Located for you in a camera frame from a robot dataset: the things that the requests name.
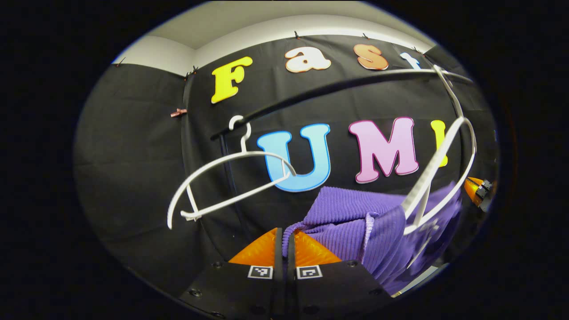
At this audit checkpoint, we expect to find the white plastic hanger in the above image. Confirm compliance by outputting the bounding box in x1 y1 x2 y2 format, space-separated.
401 64 477 235
167 115 297 230

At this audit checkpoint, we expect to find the black clothes rail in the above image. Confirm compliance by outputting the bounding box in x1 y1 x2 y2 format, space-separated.
210 67 474 243

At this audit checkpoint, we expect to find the purple corduroy shirt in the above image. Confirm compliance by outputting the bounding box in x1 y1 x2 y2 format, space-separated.
282 181 463 296

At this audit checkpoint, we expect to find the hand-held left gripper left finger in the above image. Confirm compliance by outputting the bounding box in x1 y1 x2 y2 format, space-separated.
180 228 285 320

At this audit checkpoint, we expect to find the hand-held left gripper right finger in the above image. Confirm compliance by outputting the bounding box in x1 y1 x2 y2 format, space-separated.
287 229 394 319

